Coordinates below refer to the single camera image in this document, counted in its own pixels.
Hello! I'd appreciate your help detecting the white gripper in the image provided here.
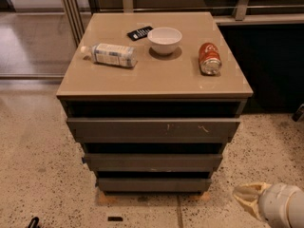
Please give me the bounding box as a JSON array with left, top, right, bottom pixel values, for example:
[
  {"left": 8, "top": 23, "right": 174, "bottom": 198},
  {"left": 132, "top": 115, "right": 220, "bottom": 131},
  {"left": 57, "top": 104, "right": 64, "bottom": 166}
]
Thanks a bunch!
[{"left": 233, "top": 182, "right": 304, "bottom": 228}]

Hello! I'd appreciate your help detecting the grey drawer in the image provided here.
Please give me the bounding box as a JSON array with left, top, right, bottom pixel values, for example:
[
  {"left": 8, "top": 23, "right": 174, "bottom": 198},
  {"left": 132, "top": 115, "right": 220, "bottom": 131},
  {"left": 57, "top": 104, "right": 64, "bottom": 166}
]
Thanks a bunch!
[
  {"left": 98, "top": 178, "right": 211, "bottom": 193},
  {"left": 66, "top": 118, "right": 240, "bottom": 143},
  {"left": 84, "top": 154, "right": 222, "bottom": 172}
]

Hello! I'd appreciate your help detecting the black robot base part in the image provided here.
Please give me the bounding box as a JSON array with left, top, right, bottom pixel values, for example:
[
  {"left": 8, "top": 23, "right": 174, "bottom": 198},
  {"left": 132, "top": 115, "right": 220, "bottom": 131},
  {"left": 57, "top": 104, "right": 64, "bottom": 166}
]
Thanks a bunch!
[{"left": 292, "top": 104, "right": 304, "bottom": 122}]

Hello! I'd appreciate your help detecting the grey drawer cabinet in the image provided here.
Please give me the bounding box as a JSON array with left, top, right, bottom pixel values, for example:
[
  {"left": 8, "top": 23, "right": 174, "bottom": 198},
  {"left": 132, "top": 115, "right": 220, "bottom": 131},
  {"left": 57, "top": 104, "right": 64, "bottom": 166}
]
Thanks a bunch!
[{"left": 57, "top": 12, "right": 253, "bottom": 183}]

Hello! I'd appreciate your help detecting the red soda can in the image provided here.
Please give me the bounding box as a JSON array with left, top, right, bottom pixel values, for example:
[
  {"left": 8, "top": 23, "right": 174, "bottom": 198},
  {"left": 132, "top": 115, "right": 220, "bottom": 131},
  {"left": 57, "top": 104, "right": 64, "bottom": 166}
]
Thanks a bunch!
[{"left": 199, "top": 43, "right": 221, "bottom": 75}]

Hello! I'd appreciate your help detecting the white ceramic bowl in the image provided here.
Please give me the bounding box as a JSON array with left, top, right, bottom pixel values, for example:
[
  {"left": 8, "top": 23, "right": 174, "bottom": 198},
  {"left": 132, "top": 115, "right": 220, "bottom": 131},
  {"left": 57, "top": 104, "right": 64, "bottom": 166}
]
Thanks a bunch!
[{"left": 147, "top": 28, "right": 182, "bottom": 55}]

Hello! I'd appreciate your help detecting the clear plastic water bottle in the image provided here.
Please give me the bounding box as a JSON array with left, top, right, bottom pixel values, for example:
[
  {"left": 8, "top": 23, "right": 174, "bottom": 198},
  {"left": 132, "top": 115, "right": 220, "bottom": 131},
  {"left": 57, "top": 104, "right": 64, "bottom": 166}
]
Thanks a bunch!
[{"left": 80, "top": 43, "right": 137, "bottom": 68}]

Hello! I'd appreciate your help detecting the black snack packet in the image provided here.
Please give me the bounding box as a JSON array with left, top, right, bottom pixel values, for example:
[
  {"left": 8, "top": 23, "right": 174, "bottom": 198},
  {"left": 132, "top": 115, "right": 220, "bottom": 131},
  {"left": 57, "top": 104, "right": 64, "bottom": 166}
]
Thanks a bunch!
[{"left": 127, "top": 26, "right": 153, "bottom": 41}]

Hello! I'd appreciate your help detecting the black object floor corner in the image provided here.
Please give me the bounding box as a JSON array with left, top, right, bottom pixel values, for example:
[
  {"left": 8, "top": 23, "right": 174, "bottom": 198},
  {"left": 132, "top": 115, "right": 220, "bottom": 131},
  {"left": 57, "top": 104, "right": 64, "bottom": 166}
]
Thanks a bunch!
[{"left": 28, "top": 217, "right": 40, "bottom": 228}]

